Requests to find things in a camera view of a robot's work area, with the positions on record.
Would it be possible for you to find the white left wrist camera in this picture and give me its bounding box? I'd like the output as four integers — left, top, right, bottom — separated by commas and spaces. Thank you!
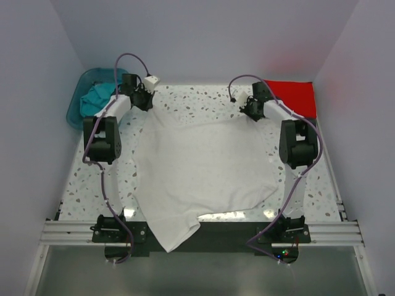
143, 75, 160, 93

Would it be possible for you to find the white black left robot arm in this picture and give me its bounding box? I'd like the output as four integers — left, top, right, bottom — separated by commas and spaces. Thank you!
83, 73, 160, 217

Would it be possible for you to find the red folded t shirt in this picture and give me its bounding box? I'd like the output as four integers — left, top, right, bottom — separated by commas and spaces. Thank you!
265, 80, 317, 118

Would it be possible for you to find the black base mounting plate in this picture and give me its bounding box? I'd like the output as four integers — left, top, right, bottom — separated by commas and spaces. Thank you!
90, 216, 312, 263

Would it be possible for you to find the aluminium frame rail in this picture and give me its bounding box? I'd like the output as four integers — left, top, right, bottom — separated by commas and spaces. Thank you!
40, 221, 365, 247

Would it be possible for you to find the teal plastic bin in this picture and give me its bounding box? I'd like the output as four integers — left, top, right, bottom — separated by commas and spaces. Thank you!
66, 68, 115, 131

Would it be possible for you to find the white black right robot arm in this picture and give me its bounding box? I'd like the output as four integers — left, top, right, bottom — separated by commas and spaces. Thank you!
240, 82, 319, 219

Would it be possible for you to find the teal crumpled t shirt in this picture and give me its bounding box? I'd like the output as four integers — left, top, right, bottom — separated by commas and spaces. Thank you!
80, 83, 115, 118

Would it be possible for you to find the white t shirt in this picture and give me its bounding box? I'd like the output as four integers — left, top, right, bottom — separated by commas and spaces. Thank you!
133, 109, 278, 252

